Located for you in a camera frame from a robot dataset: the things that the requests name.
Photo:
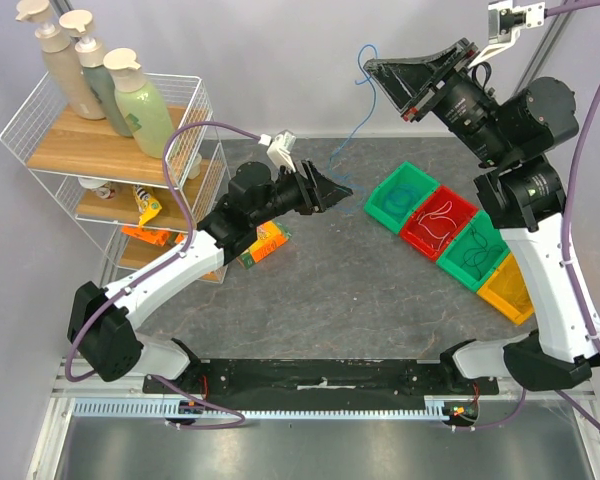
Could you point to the green storage bin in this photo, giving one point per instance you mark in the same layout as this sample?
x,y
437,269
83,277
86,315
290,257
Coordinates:
x,y
395,199
475,252

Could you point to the yellow storage bin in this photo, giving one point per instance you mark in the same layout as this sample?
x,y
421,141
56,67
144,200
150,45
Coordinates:
x,y
506,291

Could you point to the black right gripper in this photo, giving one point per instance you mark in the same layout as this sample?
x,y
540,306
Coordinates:
x,y
434,81

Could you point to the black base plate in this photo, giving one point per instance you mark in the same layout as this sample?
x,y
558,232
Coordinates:
x,y
322,384

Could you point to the yellow snack bag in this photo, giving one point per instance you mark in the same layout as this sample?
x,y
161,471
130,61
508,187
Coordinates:
x,y
148,205

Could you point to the grey-green pump bottle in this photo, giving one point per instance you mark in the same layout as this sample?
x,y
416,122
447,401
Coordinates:
x,y
79,24

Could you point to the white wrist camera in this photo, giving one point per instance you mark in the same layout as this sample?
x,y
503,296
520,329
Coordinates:
x,y
279,149
505,23

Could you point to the light green pump bottle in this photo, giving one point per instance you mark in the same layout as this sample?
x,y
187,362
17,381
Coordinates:
x,y
141,104

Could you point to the orange boxes on shelf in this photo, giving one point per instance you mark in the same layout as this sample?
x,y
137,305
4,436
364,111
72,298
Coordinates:
x,y
146,245

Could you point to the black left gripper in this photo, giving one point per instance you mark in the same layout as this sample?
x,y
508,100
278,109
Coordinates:
x,y
319,193

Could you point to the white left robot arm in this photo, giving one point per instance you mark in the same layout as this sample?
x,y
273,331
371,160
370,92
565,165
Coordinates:
x,y
104,321

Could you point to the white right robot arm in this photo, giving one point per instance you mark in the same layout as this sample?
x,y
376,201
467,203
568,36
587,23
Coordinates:
x,y
525,200

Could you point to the beige pump bottle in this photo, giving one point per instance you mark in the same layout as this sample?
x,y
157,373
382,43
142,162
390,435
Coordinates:
x,y
60,58

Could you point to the grey cable duct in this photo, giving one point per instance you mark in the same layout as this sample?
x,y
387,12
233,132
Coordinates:
x,y
180,409

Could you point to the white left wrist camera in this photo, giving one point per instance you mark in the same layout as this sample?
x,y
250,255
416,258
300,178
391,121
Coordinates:
x,y
279,149

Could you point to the white wire shelf rack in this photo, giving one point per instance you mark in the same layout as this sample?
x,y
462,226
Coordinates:
x,y
57,147

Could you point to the red storage bin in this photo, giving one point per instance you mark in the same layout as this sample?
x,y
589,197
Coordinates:
x,y
437,221

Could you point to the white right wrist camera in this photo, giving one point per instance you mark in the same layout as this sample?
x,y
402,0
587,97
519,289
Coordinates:
x,y
505,23

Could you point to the white cup on shelf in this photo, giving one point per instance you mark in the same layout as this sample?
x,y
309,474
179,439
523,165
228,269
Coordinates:
x,y
103,189

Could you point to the orange yellow crayon box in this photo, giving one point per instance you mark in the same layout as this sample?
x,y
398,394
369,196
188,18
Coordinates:
x,y
270,236

